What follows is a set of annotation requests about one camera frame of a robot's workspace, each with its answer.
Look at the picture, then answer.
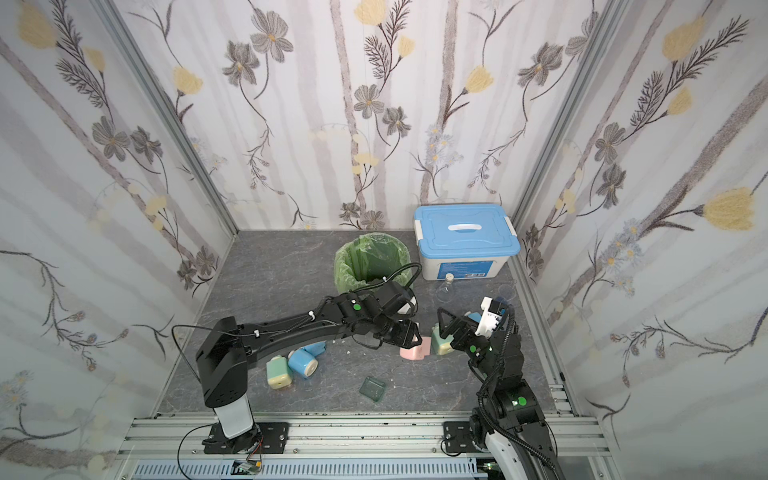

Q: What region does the green yellow pencil sharpener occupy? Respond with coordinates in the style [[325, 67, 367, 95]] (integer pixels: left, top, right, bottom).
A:
[[431, 325, 454, 356]]

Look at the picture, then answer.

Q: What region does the pink pencil sharpener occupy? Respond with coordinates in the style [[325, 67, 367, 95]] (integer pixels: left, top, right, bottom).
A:
[[399, 337, 431, 361]]

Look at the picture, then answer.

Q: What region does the clear green shavings tray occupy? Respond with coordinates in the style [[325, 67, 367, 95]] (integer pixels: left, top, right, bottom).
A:
[[359, 376, 387, 403]]

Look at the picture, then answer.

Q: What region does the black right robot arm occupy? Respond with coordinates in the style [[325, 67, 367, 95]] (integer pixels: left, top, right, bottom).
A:
[[437, 298, 565, 479]]

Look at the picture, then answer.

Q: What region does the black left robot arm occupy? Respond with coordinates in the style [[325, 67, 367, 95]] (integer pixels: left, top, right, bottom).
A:
[[190, 262, 422, 455]]

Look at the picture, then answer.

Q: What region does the clear small flask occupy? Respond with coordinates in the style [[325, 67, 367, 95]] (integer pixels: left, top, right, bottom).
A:
[[435, 273, 455, 303]]

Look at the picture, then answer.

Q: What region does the green bagged trash bin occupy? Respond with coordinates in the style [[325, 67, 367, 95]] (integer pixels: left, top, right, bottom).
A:
[[333, 233, 411, 293]]

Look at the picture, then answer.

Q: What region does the blue lidded storage box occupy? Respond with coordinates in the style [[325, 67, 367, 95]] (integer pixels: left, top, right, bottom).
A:
[[414, 203, 521, 281]]

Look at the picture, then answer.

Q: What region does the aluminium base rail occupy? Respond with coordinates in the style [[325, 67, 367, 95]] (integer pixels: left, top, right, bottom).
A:
[[107, 411, 619, 479]]

